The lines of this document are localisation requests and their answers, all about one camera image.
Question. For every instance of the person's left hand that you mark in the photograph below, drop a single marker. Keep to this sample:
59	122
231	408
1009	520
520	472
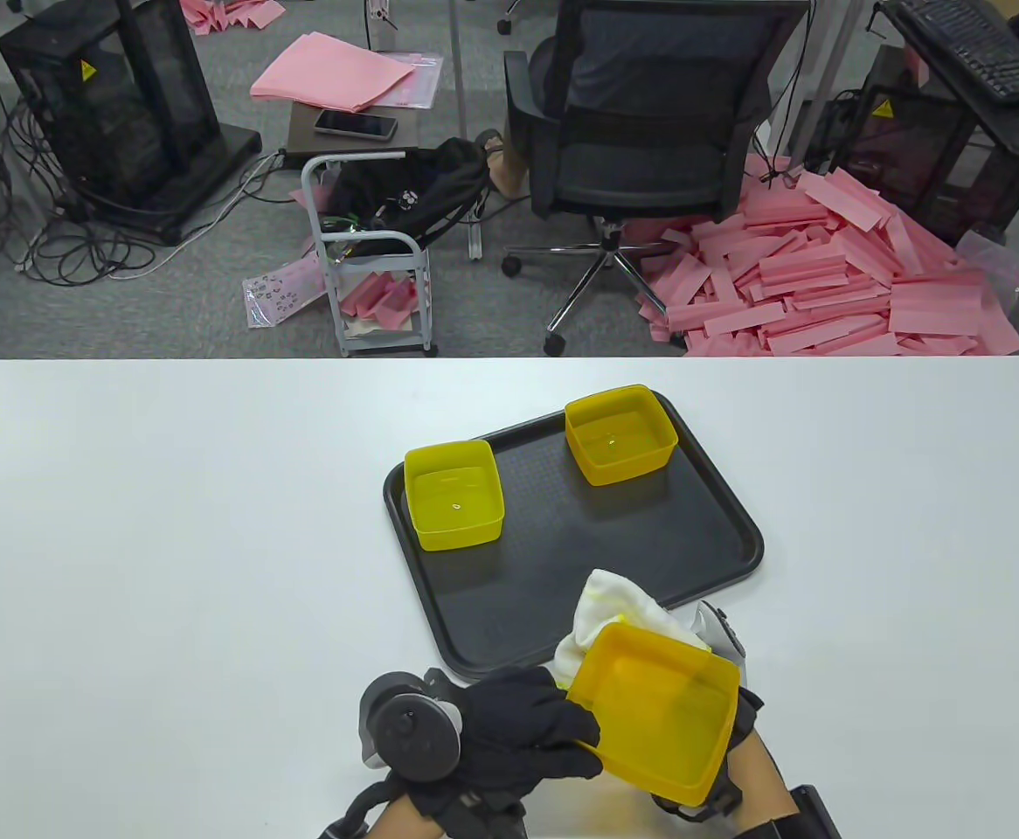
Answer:
518	734

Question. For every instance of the person's right hand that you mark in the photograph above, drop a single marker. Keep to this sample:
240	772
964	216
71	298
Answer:
745	717

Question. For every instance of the yellow plastic food container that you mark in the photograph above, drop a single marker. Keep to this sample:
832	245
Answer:
649	708
619	437
453	502

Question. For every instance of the white yellow-edged dish cloth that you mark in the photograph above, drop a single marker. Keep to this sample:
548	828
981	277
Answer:
623	603

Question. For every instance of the person's left forearm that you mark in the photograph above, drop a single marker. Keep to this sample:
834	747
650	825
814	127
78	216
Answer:
405	821

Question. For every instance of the person's right forearm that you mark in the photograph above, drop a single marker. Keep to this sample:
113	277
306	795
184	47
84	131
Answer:
759	786

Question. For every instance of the grey right hand controller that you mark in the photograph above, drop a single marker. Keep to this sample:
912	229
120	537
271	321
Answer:
724	629

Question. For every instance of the grey hand controller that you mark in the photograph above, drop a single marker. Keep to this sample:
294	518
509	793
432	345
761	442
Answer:
724	629
409	730

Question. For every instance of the grey left hand controller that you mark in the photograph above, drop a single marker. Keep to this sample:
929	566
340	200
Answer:
409	730

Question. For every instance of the black plastic tray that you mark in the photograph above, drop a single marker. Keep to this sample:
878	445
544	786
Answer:
518	594

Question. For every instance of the pile of pink foam strips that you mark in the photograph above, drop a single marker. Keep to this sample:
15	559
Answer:
824	280

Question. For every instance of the small bunch of pink strips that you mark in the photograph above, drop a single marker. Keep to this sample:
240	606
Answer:
378	297

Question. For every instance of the printed clear plastic bag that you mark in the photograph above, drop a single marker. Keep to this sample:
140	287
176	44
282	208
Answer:
278	293

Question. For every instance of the white rolling cart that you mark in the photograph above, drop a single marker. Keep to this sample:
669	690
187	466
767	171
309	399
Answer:
326	262

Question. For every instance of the crumpled clear plastic bag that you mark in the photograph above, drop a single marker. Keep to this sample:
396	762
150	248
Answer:
999	262

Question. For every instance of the black backpack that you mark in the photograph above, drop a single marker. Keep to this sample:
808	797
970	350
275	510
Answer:
422	192

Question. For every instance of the black mesh office chair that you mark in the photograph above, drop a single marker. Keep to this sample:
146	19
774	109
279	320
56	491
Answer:
649	166

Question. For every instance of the black mesh equipment cabinet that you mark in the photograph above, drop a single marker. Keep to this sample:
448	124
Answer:
911	149
107	114

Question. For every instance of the black smartphone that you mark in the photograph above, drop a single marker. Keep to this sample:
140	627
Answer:
356	125

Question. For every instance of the white desk leg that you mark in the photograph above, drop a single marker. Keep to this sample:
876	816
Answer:
833	52
460	87

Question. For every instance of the flat clear plastic sleeve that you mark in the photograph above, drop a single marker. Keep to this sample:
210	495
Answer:
422	83

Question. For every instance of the stack of pink sheets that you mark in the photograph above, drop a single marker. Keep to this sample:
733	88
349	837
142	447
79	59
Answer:
335	74

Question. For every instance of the black keyboard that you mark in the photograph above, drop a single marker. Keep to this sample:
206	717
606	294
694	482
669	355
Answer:
973	44

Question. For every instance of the scattered pink paper strips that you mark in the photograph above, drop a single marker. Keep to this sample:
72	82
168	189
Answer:
230	13

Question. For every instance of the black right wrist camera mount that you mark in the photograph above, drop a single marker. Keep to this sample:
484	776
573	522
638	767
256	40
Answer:
811	813

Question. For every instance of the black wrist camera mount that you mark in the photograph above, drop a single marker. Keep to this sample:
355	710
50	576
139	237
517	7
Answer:
361	800
811	813

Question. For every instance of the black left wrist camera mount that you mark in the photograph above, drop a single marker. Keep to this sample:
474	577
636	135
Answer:
361	800

